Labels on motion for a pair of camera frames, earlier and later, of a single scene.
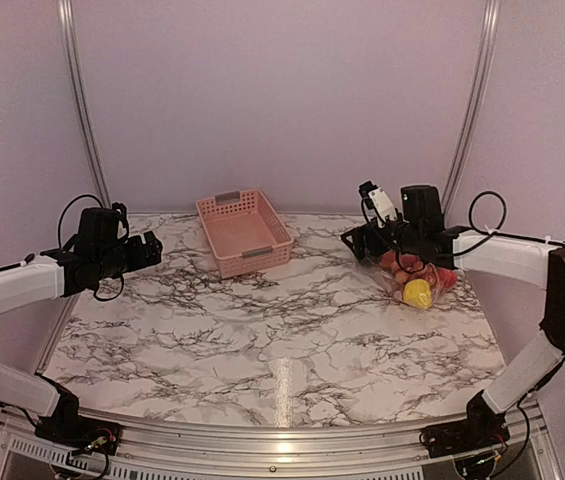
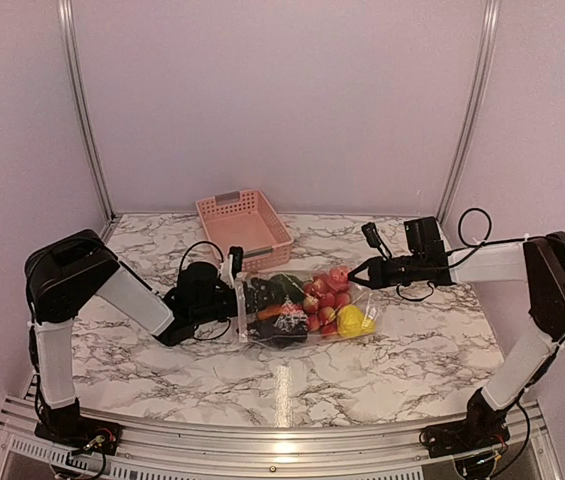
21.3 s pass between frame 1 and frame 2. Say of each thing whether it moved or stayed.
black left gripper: moved
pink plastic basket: stayed
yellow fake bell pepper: moved
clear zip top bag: moved
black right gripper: moved
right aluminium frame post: stayed
